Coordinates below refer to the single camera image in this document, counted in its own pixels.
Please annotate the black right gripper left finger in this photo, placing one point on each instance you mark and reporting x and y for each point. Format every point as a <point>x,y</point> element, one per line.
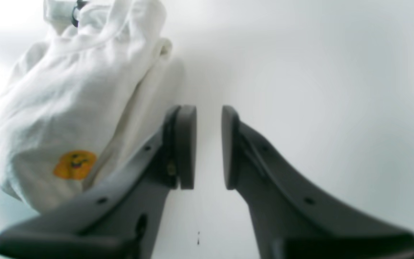
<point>119,218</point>

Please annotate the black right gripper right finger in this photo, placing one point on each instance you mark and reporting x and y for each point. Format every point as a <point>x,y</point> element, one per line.
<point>292,218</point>

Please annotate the white printed T-shirt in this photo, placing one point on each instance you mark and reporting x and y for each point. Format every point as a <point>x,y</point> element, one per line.
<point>79,103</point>

